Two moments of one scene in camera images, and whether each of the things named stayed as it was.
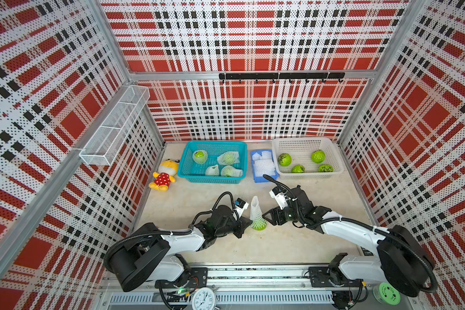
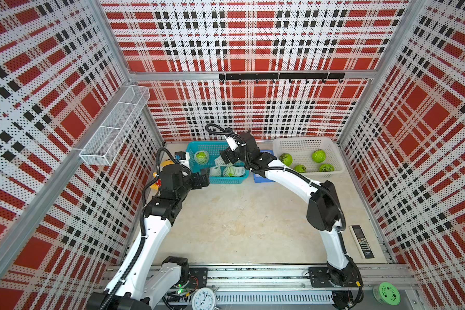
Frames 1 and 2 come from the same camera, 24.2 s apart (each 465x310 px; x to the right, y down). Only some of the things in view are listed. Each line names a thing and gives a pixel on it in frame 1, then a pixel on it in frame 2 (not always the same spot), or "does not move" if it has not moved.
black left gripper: (242, 223) → (204, 177)
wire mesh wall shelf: (107, 141) does not move
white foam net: (258, 221) → (219, 161)
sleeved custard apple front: (230, 172) does not move
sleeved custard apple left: (200, 156) does not move
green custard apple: (298, 168) does not move
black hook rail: (290, 76) does not move
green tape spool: (385, 294) does not move
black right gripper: (274, 213) → (228, 152)
